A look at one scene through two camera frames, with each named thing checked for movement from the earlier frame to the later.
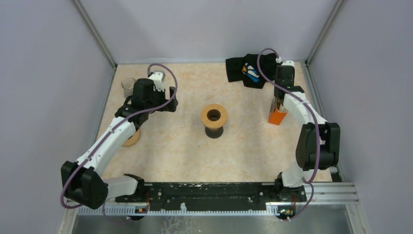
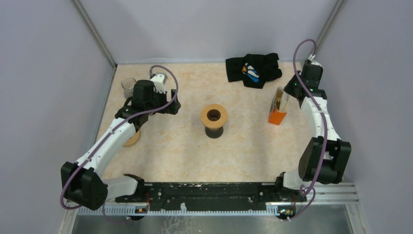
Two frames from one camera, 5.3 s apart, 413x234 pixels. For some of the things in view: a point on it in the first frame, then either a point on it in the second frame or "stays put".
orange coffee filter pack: (276, 115) stays put
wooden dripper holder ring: (221, 121) stays put
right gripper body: (275, 81) -> (291, 86)
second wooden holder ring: (133, 140) stays put
